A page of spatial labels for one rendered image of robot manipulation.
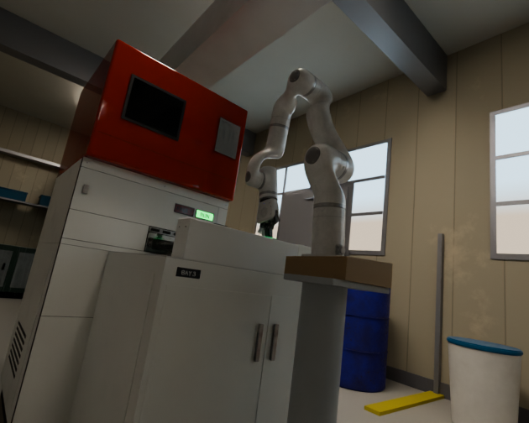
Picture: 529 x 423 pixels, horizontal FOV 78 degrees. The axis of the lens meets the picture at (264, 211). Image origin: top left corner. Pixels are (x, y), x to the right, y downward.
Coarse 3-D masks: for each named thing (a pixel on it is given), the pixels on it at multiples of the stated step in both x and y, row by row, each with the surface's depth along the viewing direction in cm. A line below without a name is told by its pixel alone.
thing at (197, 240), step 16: (192, 224) 112; (208, 224) 116; (176, 240) 115; (192, 240) 111; (208, 240) 116; (224, 240) 120; (240, 240) 125; (256, 240) 130; (272, 240) 136; (176, 256) 112; (192, 256) 111; (208, 256) 115; (224, 256) 120; (240, 256) 124; (256, 256) 130; (272, 256) 135; (272, 272) 135
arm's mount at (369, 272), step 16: (288, 256) 119; (304, 256) 113; (320, 256) 107; (336, 256) 102; (288, 272) 117; (304, 272) 111; (320, 272) 106; (336, 272) 101; (352, 272) 100; (368, 272) 106; (384, 272) 112
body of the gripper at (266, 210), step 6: (264, 198) 143; (270, 198) 142; (264, 204) 143; (270, 204) 140; (276, 204) 142; (258, 210) 146; (264, 210) 142; (270, 210) 139; (276, 210) 141; (258, 216) 145; (264, 216) 141; (270, 216) 138; (258, 222) 143
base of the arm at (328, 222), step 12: (324, 216) 117; (336, 216) 116; (312, 228) 121; (324, 228) 116; (336, 228) 115; (312, 240) 119; (324, 240) 115; (336, 240) 115; (312, 252) 118; (324, 252) 114; (336, 252) 114
